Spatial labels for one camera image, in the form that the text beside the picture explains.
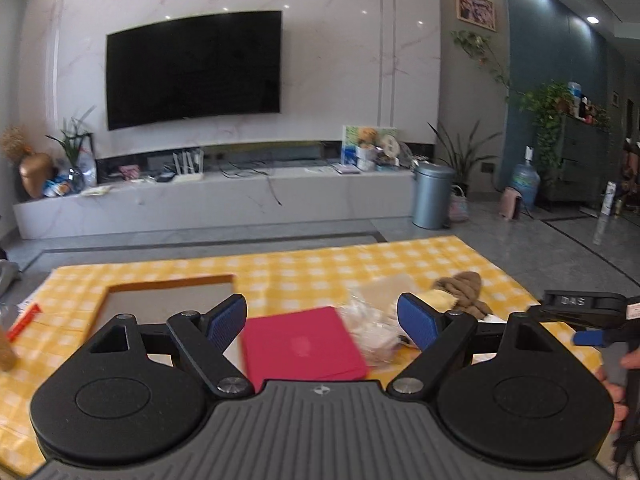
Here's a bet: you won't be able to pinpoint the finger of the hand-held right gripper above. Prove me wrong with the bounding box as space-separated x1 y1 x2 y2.
527 305 632 347
542 289 629 314

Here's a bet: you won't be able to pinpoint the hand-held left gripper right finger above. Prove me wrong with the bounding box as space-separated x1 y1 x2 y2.
387 292 558 402

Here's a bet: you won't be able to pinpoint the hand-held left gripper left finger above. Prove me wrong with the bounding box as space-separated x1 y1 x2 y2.
87 292 256 402

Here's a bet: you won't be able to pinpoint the yellow cloth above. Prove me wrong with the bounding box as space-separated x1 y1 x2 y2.
421 287 459 312

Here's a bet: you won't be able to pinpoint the wooden tray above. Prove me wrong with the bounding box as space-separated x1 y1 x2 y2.
84 274 239 357

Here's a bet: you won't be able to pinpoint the red cloth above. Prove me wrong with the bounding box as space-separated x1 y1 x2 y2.
241 306 371 394

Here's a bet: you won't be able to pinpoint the person's right hand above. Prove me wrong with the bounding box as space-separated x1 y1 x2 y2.
595 347 640 427

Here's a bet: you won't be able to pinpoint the clear plastic bag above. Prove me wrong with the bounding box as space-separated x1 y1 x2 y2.
337 274 437 367

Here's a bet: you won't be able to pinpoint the brown knitted cloth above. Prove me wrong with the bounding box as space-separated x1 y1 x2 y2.
432 270 494 319

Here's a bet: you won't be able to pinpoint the yellow checked tablecloth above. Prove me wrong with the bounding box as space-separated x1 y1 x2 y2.
0 235 604 479

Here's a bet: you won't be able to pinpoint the white marble television cabinet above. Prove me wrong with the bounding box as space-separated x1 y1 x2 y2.
12 137 442 242

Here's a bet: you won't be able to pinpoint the pink heater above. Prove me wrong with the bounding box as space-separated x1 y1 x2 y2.
499 187 524 221

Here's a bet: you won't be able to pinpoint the pink woven bag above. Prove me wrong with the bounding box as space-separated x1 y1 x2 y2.
448 185 469 224

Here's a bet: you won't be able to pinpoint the grey trash bin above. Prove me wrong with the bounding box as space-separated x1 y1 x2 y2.
411 162 456 231

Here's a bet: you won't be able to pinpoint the blue water jug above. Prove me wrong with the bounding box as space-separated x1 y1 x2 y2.
509 145 541 206

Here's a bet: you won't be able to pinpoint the dark green cabinet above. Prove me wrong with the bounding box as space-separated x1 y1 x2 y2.
537 111 614 206

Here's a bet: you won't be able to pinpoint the white router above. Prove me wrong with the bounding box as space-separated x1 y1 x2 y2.
172 147 205 182

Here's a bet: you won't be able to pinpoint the long leaf potted plant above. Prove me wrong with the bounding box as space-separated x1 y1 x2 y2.
427 120 504 197

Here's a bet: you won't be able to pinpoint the teddy bear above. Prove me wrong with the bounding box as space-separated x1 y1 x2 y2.
355 127 380 171

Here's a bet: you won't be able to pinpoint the bushy green pothos plant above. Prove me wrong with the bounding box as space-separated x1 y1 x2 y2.
517 80 576 183

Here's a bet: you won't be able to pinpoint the green blue canvas painting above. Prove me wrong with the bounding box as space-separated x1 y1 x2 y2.
341 125 400 172

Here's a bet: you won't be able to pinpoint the red ruler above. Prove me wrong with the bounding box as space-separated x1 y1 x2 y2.
7 302 42 342

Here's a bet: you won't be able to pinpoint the blue snack bags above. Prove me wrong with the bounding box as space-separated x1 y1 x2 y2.
42 170 84 198

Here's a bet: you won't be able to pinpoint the black framed picture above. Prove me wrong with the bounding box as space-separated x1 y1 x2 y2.
75 132 97 187

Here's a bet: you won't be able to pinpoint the beige paper cup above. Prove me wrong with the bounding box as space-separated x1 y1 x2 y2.
0 305 19 374

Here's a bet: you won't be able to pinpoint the pink grey chair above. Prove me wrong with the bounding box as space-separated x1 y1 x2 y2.
0 247 22 297

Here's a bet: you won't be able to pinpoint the green plant in glass vase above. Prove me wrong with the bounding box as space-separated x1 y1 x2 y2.
45 105 99 194

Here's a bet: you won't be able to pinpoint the gold vase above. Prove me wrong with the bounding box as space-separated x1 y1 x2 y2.
19 152 55 200

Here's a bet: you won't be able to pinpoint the black flat television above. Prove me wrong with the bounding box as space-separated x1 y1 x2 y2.
105 10 284 132

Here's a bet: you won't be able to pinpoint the thin climbing vine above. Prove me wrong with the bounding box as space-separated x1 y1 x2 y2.
450 29 516 103

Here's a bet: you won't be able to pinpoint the dried flower bunch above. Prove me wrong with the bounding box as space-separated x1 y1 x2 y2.
0 125 34 162

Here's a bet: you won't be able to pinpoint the wooden framed wall picture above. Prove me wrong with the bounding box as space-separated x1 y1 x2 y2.
455 0 498 33

